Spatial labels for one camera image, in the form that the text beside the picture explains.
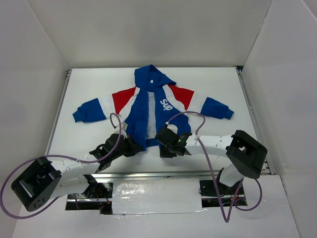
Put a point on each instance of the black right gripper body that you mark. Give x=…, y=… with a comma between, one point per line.
x=167, y=145

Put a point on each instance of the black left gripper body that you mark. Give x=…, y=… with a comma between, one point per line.
x=130, y=147

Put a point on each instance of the blue white red hooded jacket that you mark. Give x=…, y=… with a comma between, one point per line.
x=147, y=106

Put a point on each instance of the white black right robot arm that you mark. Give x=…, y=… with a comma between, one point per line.
x=246, y=155

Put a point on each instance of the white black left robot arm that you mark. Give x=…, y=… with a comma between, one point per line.
x=48, y=178

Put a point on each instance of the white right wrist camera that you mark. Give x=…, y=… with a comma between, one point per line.
x=172, y=127

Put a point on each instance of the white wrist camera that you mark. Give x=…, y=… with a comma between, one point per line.
x=172, y=127
x=121, y=128

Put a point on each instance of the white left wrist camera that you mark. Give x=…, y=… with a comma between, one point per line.
x=121, y=128

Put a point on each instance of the aluminium table frame rail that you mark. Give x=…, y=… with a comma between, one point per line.
x=77, y=139

